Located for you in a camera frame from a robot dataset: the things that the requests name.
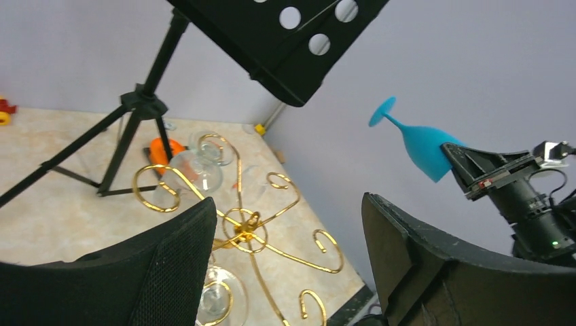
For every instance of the clear wine glass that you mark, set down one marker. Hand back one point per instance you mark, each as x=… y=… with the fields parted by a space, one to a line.
x=254 y=184
x=201 y=164
x=224 y=300

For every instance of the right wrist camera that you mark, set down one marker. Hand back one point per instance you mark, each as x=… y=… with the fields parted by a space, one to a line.
x=553 y=155

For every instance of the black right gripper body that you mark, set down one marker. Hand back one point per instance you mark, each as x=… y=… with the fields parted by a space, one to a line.
x=480 y=172

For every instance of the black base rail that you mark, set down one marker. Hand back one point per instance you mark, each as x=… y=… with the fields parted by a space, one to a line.
x=354 y=308

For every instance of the blue plastic wine glass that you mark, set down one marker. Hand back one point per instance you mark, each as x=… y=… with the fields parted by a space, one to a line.
x=423 y=144

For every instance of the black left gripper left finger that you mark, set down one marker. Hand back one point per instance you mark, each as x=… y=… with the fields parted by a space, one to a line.
x=153 y=278

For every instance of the orange tape dispenser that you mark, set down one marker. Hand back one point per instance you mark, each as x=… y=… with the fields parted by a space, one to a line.
x=156 y=153

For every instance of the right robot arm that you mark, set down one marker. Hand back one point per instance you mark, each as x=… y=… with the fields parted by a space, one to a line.
x=544 y=231

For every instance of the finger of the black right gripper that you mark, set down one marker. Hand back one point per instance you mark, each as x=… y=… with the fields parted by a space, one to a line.
x=451 y=151

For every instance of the black music stand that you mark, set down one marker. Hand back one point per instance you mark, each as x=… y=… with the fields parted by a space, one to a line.
x=143 y=59

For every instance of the gold wire glass rack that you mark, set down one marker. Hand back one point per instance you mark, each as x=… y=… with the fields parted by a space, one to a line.
x=245 y=230

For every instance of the yellow corner clamp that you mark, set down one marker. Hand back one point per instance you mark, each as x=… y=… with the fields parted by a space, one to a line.
x=260 y=129

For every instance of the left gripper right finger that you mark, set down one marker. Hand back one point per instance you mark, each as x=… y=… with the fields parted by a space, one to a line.
x=425 y=276

